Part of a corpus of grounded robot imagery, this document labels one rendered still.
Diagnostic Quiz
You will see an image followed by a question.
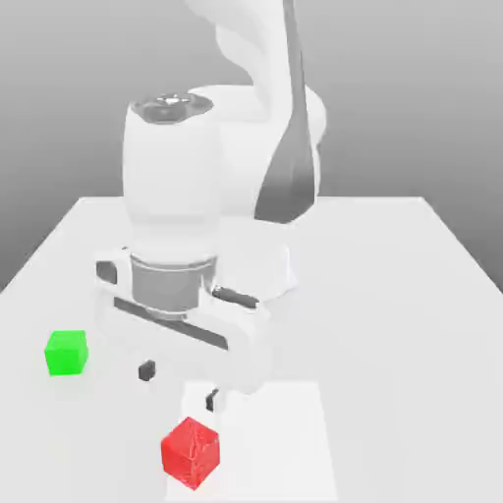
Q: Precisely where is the small red cube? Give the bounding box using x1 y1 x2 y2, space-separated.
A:
159 416 222 492

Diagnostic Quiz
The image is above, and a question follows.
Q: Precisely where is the small green cube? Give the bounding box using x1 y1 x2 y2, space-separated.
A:
43 329 90 378

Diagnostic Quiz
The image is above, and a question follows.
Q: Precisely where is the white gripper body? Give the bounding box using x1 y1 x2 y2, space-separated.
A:
93 289 274 396

